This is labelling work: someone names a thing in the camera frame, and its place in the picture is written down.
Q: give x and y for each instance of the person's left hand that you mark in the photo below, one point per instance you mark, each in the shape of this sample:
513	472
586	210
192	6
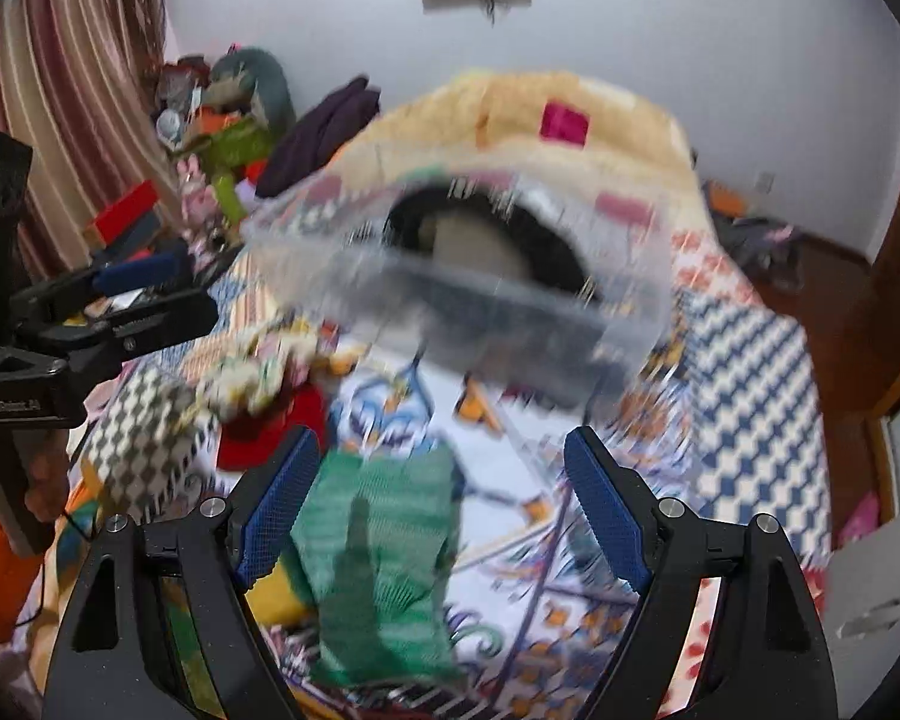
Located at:
45	491

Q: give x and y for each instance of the pink bunny plush toy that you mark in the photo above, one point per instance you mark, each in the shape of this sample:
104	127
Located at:
199	199

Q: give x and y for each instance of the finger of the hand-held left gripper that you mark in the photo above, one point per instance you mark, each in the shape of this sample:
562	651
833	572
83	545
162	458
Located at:
139	270
157	326

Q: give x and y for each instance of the yellow fluffy blanket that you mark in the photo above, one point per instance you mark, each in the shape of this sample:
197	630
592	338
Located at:
525	124

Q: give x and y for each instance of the clear plastic storage box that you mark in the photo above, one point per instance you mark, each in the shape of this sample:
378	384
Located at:
450	292

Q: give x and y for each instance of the colourful printed bedsheet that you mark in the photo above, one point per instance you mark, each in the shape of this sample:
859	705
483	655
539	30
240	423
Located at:
510	465

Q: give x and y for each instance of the dark purple garment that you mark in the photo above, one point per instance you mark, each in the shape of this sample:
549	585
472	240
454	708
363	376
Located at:
319	131

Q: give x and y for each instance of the green knitted cloth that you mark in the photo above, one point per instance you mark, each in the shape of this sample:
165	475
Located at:
379	555

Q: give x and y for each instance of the red box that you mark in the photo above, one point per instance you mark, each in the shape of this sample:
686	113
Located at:
124	211

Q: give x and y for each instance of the grey plush toy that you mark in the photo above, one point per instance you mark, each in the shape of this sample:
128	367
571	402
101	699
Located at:
266	82

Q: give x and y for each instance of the green bag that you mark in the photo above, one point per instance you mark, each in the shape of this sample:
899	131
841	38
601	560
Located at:
232	146

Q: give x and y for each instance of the black fuzzy cloth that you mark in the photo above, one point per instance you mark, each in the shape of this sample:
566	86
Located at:
540	247

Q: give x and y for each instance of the cream floral cloth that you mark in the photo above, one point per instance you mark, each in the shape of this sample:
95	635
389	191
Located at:
259	375

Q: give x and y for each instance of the black white checkered cloth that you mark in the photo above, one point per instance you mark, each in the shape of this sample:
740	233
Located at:
146	439

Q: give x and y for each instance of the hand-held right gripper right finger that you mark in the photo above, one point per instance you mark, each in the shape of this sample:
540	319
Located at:
607	511

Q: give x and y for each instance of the yellow cloth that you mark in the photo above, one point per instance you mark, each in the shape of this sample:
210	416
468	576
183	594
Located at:
274	596

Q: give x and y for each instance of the blue white checkered blanket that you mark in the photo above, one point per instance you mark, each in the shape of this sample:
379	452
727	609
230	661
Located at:
757	420

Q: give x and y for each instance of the pink cloth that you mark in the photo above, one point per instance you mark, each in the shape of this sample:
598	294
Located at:
861	521

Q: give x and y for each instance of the striped pink curtain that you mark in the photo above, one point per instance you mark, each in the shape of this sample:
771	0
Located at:
60	90

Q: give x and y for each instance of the orange cloth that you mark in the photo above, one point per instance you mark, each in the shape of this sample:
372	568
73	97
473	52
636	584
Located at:
0	562

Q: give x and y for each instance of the pile of clothes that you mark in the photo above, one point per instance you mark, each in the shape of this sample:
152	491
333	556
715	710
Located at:
757	236

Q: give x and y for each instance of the grey plastic box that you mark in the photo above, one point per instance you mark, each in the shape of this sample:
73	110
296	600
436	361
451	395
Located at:
881	600

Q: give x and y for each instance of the wall socket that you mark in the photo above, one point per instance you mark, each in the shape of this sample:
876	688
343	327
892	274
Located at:
765	183

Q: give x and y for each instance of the red cloth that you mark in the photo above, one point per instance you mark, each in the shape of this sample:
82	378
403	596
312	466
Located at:
266	431

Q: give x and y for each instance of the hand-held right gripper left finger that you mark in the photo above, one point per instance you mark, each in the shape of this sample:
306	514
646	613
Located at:
279	510

